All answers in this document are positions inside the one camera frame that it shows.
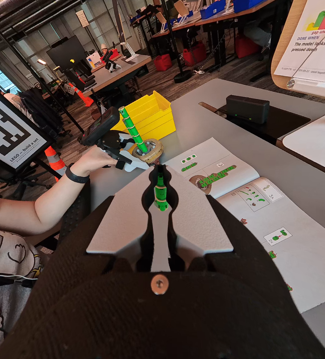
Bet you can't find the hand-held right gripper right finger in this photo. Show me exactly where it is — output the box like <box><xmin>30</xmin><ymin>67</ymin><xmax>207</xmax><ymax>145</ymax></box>
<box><xmin>162</xmin><ymin>165</ymin><xmax>234</xmax><ymax>258</ymax></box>

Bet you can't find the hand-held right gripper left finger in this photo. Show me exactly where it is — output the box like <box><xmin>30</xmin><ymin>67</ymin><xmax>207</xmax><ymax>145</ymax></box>
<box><xmin>86</xmin><ymin>165</ymin><xmax>159</xmax><ymax>256</ymax></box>

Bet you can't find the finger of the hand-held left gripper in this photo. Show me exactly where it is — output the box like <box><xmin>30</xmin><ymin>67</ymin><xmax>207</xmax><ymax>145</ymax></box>
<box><xmin>119</xmin><ymin>133</ymin><xmax>137</xmax><ymax>152</ymax></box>
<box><xmin>119</xmin><ymin>151</ymin><xmax>151</xmax><ymax>172</ymax></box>

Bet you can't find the bamboo brick model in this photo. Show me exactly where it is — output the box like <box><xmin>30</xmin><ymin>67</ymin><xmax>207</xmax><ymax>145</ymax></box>
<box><xmin>118</xmin><ymin>106</ymin><xmax>164</xmax><ymax>164</ymax></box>

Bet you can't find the yellow plastic bin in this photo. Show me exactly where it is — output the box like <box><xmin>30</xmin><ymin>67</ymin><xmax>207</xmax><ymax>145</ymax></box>
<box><xmin>110</xmin><ymin>90</ymin><xmax>177</xmax><ymax>141</ymax></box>

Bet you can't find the green bamboo stalk brick piece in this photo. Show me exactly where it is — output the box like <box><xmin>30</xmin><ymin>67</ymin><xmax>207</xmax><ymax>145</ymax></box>
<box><xmin>154</xmin><ymin>172</ymin><xmax>169</xmax><ymax>212</ymax></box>

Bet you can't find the person's left forearm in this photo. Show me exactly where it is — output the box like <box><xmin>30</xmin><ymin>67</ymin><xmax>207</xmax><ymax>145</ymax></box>
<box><xmin>0</xmin><ymin>175</ymin><xmax>88</xmax><ymax>235</ymax></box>

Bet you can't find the grey desk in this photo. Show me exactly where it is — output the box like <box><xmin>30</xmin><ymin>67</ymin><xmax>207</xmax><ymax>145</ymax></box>
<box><xmin>89</xmin><ymin>78</ymin><xmax>325</xmax><ymax>359</ymax></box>

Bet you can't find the person's left hand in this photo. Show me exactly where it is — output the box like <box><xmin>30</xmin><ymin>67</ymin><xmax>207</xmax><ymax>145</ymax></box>
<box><xmin>70</xmin><ymin>145</ymin><xmax>119</xmax><ymax>177</ymax></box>

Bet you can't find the orange traffic cone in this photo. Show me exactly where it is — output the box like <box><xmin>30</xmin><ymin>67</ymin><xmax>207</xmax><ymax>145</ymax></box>
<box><xmin>44</xmin><ymin>146</ymin><xmax>68</xmax><ymax>182</ymax></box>
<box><xmin>68</xmin><ymin>82</ymin><xmax>94</xmax><ymax>107</ymax></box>

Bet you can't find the black wristband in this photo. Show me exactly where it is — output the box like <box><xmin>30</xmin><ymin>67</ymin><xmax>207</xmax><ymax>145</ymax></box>
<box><xmin>65</xmin><ymin>165</ymin><xmax>91</xmax><ymax>184</ymax></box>

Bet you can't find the open instruction booklet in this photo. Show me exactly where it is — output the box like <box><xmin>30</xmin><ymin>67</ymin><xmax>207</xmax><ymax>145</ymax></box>
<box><xmin>162</xmin><ymin>137</ymin><xmax>325</xmax><ymax>314</ymax></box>

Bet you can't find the grey background table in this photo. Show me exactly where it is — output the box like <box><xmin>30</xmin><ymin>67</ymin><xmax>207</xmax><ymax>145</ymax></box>
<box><xmin>82</xmin><ymin>54</ymin><xmax>152</xmax><ymax>105</ymax></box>

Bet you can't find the black pole stand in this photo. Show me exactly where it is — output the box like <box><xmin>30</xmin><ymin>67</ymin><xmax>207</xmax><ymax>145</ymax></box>
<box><xmin>161</xmin><ymin>0</ymin><xmax>193</xmax><ymax>84</ymax></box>
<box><xmin>0</xmin><ymin>13</ymin><xmax>85</xmax><ymax>134</ymax></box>

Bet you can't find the black monitor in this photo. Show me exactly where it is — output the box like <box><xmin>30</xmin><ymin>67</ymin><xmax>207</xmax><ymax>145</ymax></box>
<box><xmin>46</xmin><ymin>35</ymin><xmax>89</xmax><ymax>71</ymax></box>

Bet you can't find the red container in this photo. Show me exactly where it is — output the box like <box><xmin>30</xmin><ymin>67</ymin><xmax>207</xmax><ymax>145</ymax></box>
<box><xmin>183</xmin><ymin>42</ymin><xmax>207</xmax><ymax>67</ymax></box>
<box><xmin>154</xmin><ymin>54</ymin><xmax>173</xmax><ymax>72</ymax></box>
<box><xmin>235</xmin><ymin>34</ymin><xmax>261</xmax><ymax>59</ymax></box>

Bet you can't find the black framed marker sign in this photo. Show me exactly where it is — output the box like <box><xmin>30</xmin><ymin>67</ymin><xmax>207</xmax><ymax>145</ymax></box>
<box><xmin>0</xmin><ymin>84</ymin><xmax>53</xmax><ymax>175</ymax></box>

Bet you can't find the grey printed t-shirt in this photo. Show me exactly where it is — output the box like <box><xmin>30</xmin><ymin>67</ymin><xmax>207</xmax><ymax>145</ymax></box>
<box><xmin>0</xmin><ymin>189</ymin><xmax>44</xmax><ymax>359</ymax></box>

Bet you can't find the black power box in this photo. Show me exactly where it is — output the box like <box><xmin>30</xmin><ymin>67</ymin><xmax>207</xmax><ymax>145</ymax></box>
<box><xmin>226</xmin><ymin>95</ymin><xmax>270</xmax><ymax>124</ymax></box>

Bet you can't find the long wooden table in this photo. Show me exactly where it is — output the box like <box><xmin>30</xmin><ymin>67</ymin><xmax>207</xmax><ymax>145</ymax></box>
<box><xmin>151</xmin><ymin>0</ymin><xmax>281</xmax><ymax>73</ymax></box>

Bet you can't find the blue bin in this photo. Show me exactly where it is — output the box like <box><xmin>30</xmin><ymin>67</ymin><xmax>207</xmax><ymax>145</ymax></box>
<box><xmin>200</xmin><ymin>1</ymin><xmax>226</xmax><ymax>20</ymax></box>
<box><xmin>233</xmin><ymin>0</ymin><xmax>268</xmax><ymax>14</ymax></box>

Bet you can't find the document stand with sheet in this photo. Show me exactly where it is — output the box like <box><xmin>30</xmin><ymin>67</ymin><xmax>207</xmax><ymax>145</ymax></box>
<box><xmin>271</xmin><ymin>0</ymin><xmax>325</xmax><ymax>176</ymax></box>

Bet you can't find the black shoulder strap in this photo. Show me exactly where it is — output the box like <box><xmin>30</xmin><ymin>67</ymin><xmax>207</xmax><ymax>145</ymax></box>
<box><xmin>0</xmin><ymin>271</ymin><xmax>38</xmax><ymax>291</ymax></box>

